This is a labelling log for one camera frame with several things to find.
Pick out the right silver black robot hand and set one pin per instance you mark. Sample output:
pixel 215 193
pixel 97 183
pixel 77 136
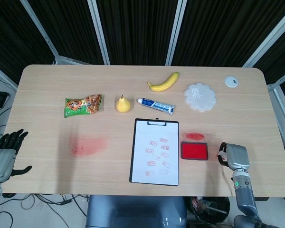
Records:
pixel 237 156

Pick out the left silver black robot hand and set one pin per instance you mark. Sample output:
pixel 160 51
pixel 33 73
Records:
pixel 1 164

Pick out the red white stamp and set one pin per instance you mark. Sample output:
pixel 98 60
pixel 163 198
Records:
pixel 221 154

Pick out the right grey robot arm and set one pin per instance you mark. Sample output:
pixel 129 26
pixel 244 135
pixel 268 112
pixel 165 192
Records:
pixel 244 199

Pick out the red ink pad clear lid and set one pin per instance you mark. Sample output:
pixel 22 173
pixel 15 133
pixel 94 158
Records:
pixel 194 150

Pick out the black trash bin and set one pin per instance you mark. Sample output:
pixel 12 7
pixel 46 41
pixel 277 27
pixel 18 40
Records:
pixel 211 209

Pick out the white flower-shaped plastic palette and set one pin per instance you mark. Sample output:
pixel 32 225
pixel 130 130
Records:
pixel 199 97

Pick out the white stamped paper sheet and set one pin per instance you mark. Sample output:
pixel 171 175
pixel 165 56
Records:
pixel 145 137

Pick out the blue white toothpaste tube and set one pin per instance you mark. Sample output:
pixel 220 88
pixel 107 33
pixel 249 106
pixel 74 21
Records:
pixel 156 105

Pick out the green snack bag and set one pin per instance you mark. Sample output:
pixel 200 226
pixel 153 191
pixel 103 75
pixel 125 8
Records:
pixel 82 107

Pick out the yellow banana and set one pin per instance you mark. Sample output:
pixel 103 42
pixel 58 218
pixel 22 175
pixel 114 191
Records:
pixel 161 86

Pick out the black clipboard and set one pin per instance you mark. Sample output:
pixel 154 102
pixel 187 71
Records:
pixel 130 179

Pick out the grey-blue robot torso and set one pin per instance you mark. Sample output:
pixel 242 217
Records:
pixel 133 213

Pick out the yellow pear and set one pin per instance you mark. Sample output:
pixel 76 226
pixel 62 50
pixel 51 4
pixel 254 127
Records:
pixel 123 105

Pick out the white partition post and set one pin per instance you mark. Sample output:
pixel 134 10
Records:
pixel 40 31
pixel 176 31
pixel 268 39
pixel 98 31

